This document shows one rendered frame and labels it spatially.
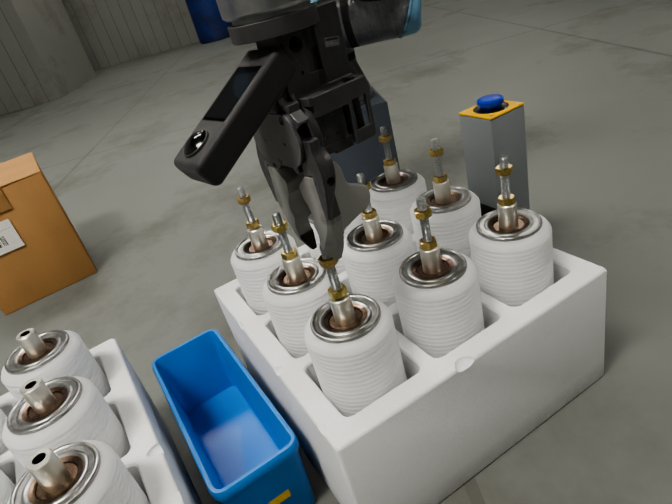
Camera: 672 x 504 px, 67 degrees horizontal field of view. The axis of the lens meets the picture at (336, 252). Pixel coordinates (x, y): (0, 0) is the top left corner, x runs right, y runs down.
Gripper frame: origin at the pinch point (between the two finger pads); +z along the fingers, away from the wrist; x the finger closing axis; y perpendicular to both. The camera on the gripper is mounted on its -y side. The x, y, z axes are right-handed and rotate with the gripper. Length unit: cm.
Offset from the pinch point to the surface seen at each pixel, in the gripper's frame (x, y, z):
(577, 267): -9.6, 28.9, 16.6
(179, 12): 659, 274, -4
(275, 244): 20.8, 5.5, 9.2
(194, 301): 63, 2, 35
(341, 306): -1.0, 0.2, 7.1
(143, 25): 685, 232, -1
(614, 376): -13.5, 31.1, 34.6
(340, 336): -2.1, -1.5, 9.3
